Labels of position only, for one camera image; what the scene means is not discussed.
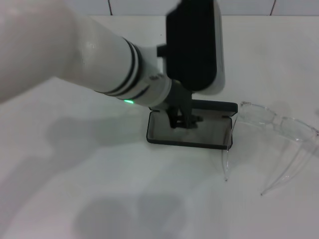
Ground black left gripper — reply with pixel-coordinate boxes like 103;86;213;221
149;79;204;130

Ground black glasses case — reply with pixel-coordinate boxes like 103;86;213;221
146;99;239;150

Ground clear white glasses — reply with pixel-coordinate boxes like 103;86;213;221
220;100;319;196

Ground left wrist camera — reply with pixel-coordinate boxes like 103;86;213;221
156;0;227;96

